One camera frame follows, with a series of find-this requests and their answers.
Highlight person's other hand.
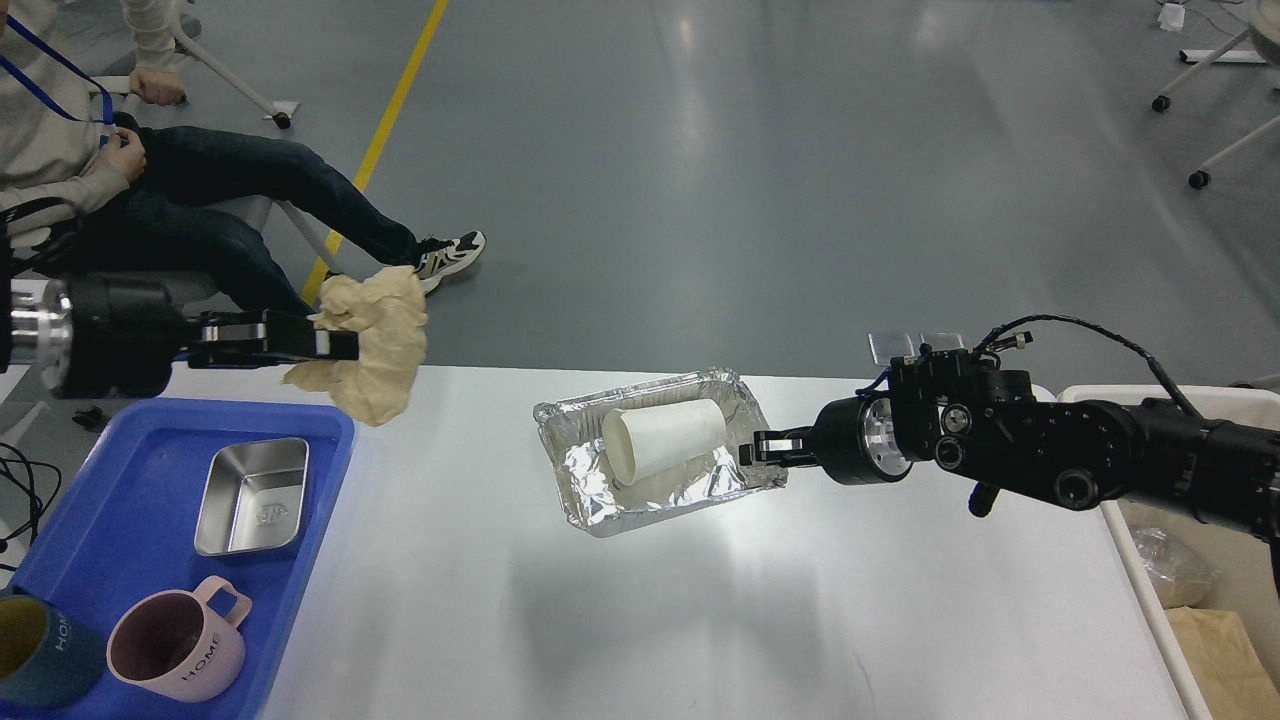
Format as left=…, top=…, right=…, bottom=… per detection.
left=129, top=67, right=186, bottom=106

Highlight black cables at left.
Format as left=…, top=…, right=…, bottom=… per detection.
left=0, top=439, right=61, bottom=577

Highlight beige plastic bin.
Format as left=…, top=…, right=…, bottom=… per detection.
left=1059, top=386, right=1279, bottom=719

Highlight pink HOME mug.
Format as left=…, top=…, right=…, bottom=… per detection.
left=106, top=575, right=253, bottom=703

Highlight white chair base right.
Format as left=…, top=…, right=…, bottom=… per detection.
left=1149, top=0, right=1280, bottom=191

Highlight brown paper bag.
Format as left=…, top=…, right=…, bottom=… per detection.
left=1165, top=607, right=1279, bottom=719

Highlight grey office chair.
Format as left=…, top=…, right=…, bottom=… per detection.
left=0, top=0, right=346, bottom=311

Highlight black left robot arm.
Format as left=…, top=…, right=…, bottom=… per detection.
left=3, top=199, right=360, bottom=398

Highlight brown paper napkin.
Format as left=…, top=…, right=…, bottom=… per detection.
left=282, top=266, right=428, bottom=427

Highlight blue lanyard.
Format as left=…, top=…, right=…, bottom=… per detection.
left=0, top=15, right=116, bottom=151

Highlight blue plastic tray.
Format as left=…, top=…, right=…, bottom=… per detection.
left=3, top=398, right=355, bottom=719

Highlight aluminium foil tray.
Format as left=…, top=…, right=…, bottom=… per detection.
left=532, top=366, right=788, bottom=538

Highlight person's hand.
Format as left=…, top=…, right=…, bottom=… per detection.
left=99, top=128, right=147, bottom=184

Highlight rectangular metal tin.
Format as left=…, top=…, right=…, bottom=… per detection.
left=193, top=437, right=310, bottom=562

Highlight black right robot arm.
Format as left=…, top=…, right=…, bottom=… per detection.
left=739, top=316, right=1277, bottom=544

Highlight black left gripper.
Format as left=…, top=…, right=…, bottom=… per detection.
left=37, top=275, right=360, bottom=398

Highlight white sneaker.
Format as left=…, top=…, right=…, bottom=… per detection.
left=415, top=231, right=486, bottom=295

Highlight dark teal HOME mug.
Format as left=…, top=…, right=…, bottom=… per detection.
left=1, top=594, right=106, bottom=708

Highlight white paper cup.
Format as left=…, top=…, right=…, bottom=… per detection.
left=602, top=398, right=727, bottom=486

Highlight seated person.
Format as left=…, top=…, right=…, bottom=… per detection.
left=0, top=0, right=421, bottom=316

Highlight clear floor marker right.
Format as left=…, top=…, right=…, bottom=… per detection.
left=920, top=332, right=966, bottom=352

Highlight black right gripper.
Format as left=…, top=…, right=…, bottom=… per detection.
left=739, top=396, right=913, bottom=486

